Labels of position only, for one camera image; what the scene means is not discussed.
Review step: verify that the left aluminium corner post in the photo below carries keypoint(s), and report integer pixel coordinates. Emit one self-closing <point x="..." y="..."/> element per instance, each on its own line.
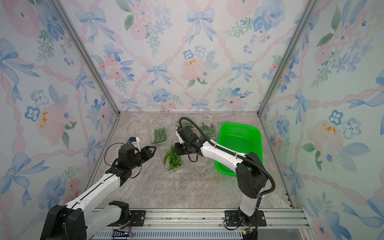
<point x="81" y="49"/>

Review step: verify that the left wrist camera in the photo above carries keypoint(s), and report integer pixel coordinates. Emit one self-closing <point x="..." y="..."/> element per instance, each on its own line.
<point x="135" y="141"/>

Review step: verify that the clear pepper container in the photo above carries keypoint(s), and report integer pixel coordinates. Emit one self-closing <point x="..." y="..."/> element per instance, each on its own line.
<point x="186" y="123"/>
<point x="160" y="135"/>
<point x="171" y="160"/>
<point x="209" y="129"/>

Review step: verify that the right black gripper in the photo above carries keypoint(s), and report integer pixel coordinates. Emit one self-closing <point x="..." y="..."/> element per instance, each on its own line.
<point x="178" y="150"/>

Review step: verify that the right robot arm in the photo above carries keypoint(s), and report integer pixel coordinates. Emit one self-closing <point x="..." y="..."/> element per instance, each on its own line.
<point x="252" y="178"/>

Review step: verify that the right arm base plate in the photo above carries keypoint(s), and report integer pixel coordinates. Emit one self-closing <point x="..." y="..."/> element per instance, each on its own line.
<point x="235" y="218"/>

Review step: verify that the aluminium front rail frame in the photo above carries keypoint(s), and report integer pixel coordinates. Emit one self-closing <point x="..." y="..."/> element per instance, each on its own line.
<point x="208" y="224"/>

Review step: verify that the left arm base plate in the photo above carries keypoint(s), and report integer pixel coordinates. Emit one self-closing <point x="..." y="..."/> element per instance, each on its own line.
<point x="135" y="218"/>

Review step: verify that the bright green plastic basket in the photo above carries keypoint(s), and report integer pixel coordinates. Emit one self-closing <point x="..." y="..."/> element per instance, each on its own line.
<point x="241" y="139"/>

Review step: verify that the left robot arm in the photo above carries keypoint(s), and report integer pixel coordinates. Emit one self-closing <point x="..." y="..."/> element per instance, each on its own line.
<point x="77" y="219"/>

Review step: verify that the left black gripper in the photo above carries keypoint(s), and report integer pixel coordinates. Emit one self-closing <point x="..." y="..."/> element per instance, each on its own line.
<point x="147" y="152"/>

